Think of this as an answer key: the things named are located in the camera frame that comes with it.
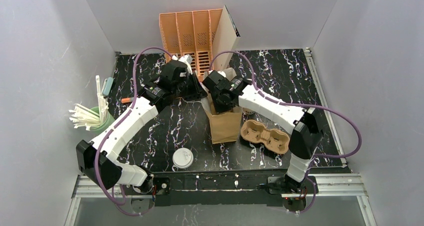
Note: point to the white wrapped straws bundle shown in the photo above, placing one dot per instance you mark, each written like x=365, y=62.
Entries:
x=84, y=117

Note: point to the teal eraser case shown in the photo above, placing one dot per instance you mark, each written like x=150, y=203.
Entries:
x=107, y=86

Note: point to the white paper coffee cup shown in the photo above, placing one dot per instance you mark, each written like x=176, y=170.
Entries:
x=247, y=111

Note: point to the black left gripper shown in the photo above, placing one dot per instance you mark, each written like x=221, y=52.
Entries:
x=193, y=86

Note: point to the brown paper takeout bag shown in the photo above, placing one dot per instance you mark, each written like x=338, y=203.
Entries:
x=224, y=126

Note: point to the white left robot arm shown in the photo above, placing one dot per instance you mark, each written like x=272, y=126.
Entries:
x=98, y=158

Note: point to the orange desktop file organizer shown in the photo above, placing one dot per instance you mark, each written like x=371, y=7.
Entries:
x=191, y=33

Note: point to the white plastic cup lid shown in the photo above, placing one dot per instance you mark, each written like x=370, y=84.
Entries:
x=182, y=158

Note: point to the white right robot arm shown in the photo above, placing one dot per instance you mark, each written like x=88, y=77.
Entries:
x=298, y=121

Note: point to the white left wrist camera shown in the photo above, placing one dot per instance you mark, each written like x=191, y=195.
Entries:
x=186, y=59

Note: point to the green cup holder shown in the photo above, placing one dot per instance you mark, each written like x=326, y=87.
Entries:
x=105, y=122

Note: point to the white board panel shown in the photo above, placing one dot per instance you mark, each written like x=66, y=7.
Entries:
x=226, y=39

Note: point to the orange grey highlighter pen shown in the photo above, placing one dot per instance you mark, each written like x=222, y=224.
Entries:
x=127, y=100

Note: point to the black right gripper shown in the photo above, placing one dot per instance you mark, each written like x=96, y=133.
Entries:
x=209, y=82

